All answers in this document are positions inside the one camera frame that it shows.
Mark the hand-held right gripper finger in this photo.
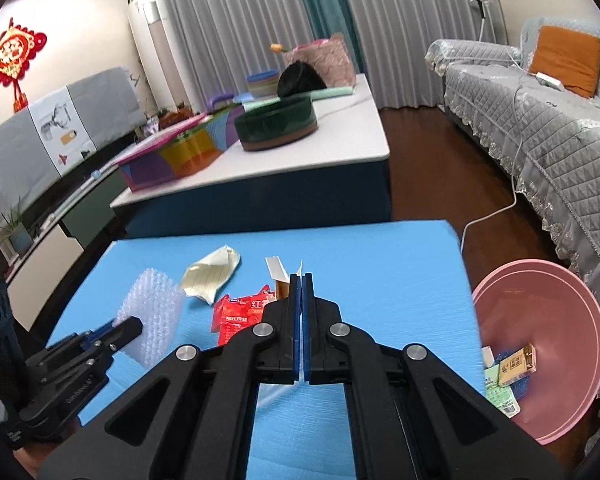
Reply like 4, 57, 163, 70
303, 272, 565, 480
37, 272, 301, 480

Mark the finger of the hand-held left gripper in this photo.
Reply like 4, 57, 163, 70
87, 316, 144, 361
45, 325, 117, 361

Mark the clear bubble wrap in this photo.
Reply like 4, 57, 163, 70
115, 267, 186, 368

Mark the white brown small carton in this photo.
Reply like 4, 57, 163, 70
265, 256, 306, 301

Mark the green snack packet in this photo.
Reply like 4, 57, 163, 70
482, 364, 522, 418

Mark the tan small box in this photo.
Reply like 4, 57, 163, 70
497, 343, 539, 387

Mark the pink plastic basin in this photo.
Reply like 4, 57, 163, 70
471, 258, 600, 446

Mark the red snack packet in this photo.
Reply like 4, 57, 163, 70
211, 284, 273, 347

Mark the blue foam mat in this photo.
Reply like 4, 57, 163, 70
45, 219, 488, 480

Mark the crumpled cream paper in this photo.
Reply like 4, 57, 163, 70
181, 245, 241, 306

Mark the small potted plant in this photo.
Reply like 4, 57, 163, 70
0, 205, 33, 256

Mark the dark television cabinet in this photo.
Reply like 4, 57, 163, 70
0, 135, 151, 333

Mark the white blue rod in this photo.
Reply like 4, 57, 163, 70
45, 157, 123, 221

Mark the colourful striped storage box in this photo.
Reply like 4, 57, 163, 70
116, 105, 246, 193

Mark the white coffee table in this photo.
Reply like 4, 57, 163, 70
110, 74, 393, 241

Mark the dark green round basin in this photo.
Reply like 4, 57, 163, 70
234, 96, 319, 153

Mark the brown ornament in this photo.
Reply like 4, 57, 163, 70
157, 105, 193, 131

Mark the grey television dust cover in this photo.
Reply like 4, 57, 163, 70
0, 66, 143, 221

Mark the mint green cloth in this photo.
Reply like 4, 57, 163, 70
242, 85, 357, 111

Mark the stack of pastel bowls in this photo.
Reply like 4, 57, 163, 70
245, 72, 281, 98

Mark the black bowl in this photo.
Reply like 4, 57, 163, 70
277, 61, 327, 99

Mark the pink quilted bag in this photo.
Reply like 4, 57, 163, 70
285, 33, 357, 89

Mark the white standing air conditioner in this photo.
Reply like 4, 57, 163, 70
127, 0, 191, 111

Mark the teal curtain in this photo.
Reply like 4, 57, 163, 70
289, 0, 366, 76

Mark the grey curtain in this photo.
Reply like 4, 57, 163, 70
145, 0, 321, 106
332, 0, 508, 110

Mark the grey quilted sofa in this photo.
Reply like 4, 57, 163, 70
425, 16, 600, 411

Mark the white power strip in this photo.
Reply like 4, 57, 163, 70
534, 72, 566, 92

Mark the orange cushion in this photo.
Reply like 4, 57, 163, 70
528, 25, 600, 99

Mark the white power cable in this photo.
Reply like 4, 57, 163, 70
460, 67, 538, 256

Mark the red knot wall ornament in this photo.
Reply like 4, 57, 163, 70
0, 17, 47, 113

